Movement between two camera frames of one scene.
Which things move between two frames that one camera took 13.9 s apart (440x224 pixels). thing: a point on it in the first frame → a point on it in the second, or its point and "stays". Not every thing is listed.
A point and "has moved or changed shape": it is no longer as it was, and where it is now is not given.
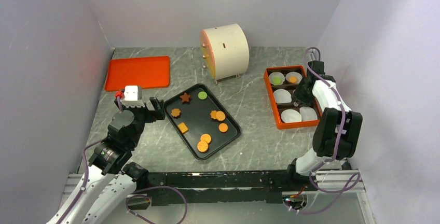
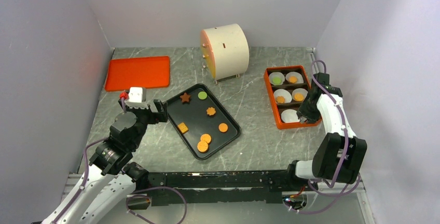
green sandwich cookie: (276, 80) stays
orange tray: (147, 72) stays
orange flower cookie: (175, 112) → (280, 99)
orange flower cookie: (213, 114) has moved or changed shape
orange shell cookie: (293, 79) stays
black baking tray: (202, 122) stays
